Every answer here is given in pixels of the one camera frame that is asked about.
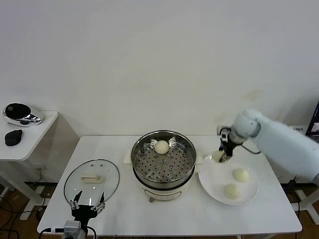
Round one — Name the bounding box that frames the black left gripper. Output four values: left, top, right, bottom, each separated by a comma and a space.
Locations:
69, 190, 107, 225

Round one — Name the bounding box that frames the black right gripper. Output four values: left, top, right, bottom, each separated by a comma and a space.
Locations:
218, 141, 237, 164

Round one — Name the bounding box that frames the white steamed baozi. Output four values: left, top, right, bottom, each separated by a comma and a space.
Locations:
211, 150, 225, 164
223, 183, 243, 201
232, 168, 250, 183
155, 139, 169, 154

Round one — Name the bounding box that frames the glass pot lid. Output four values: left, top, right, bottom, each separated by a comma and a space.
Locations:
63, 159, 121, 206

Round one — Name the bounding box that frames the steel steamer basket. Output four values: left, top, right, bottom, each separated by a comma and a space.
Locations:
131, 129, 197, 184

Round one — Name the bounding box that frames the white round plate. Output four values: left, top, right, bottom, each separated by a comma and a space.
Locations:
198, 152, 260, 206

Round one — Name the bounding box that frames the cream electric pot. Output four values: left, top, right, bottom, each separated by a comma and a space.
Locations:
124, 149, 204, 203

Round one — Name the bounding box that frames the white desk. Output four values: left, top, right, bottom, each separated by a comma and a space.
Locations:
289, 124, 319, 222

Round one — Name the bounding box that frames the white side table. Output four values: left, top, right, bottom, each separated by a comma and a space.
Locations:
0, 110, 80, 220

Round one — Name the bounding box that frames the dark laptop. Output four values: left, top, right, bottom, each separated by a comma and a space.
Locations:
305, 101, 319, 143

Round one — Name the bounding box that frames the black rounded object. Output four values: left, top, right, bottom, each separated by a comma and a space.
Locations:
4, 128, 24, 146

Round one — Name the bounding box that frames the chrome and black device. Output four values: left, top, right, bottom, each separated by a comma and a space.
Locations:
2, 102, 45, 127

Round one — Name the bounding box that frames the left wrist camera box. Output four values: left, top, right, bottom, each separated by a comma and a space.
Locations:
63, 220, 82, 237

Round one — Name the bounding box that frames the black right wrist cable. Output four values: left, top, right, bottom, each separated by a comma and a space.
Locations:
240, 144, 262, 154

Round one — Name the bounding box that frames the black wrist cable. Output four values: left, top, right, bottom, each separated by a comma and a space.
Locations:
38, 225, 97, 239
240, 144, 262, 154

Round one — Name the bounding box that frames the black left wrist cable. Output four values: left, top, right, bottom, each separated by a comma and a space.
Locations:
38, 225, 97, 239

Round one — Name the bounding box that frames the black power adapter cable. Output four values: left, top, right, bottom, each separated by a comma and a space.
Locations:
288, 175, 300, 193

